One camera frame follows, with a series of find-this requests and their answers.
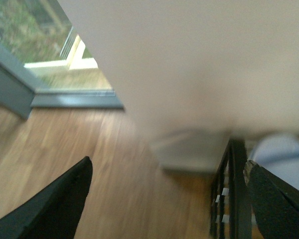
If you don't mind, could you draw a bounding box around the light blue slide sandal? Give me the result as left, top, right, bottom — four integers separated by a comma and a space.
249, 133, 299, 190

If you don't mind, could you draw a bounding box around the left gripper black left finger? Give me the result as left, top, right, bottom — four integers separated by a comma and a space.
0, 156, 93, 239

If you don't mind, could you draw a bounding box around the left floor window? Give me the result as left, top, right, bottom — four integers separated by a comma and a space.
0, 0, 123, 119

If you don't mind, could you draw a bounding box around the black metal shoe rack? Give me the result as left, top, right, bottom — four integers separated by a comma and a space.
209, 139, 252, 239

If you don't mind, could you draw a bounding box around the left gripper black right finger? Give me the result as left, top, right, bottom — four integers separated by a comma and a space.
243, 160, 299, 239

